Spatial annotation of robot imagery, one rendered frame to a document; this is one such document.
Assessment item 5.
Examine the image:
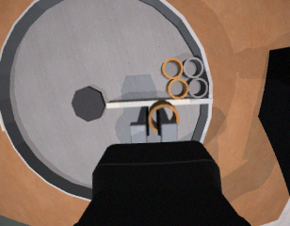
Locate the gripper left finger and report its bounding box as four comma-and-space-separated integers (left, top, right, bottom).
130, 106, 149, 143

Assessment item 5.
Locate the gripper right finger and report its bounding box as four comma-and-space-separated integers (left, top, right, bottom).
156, 107, 178, 142

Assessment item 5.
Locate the bronze bushing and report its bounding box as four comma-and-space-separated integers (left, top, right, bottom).
161, 58, 184, 79
149, 100, 180, 133
167, 78, 188, 99

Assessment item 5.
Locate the dark grey metal sleeve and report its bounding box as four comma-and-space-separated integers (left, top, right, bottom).
182, 57, 203, 78
186, 78, 208, 98

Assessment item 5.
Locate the grey round turntable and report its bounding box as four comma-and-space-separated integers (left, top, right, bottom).
0, 0, 213, 202

